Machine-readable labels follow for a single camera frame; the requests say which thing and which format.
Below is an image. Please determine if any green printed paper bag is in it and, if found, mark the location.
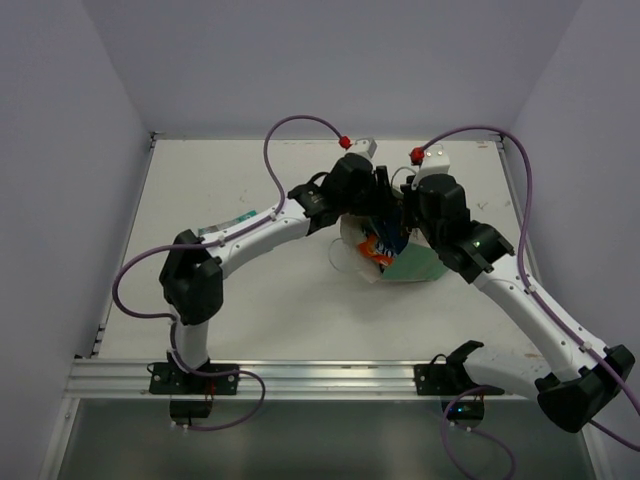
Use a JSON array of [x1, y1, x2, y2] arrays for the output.
[[327, 167, 449, 286]]

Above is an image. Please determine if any green mint snack packet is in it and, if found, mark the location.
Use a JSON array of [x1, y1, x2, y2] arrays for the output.
[[197, 210, 257, 237]]

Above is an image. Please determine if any blue cookie snack packet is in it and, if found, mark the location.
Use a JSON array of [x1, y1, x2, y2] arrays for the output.
[[360, 201, 409, 251]]

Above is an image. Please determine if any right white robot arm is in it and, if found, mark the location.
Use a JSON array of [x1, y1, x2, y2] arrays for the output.
[[400, 173, 635, 433]]

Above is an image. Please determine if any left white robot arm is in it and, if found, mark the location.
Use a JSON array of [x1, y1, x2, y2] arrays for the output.
[[159, 153, 394, 393]]

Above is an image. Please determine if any orange snack packet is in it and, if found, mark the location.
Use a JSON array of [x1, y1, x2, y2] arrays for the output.
[[357, 233, 402, 269]]

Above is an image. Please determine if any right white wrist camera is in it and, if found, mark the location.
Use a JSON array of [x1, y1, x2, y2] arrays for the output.
[[410, 144, 450, 190]]

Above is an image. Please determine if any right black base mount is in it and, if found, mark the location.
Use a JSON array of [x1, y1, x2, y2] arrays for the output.
[[413, 340, 505, 428]]

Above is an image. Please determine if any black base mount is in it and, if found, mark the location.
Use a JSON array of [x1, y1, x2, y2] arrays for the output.
[[413, 340, 505, 428], [147, 361, 239, 425]]

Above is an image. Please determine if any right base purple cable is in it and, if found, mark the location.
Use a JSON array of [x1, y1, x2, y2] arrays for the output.
[[438, 384, 516, 480]]

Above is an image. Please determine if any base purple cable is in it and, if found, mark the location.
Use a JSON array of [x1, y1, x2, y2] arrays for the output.
[[172, 369, 266, 432], [438, 384, 516, 480]]

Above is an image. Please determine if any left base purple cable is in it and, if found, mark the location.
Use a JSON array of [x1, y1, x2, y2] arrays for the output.
[[172, 369, 266, 432]]

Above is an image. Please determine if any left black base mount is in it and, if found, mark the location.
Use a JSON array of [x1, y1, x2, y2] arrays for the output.
[[147, 361, 239, 425]]

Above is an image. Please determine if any aluminium mounting rail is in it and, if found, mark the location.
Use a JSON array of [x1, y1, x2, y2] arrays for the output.
[[64, 358, 516, 401]]

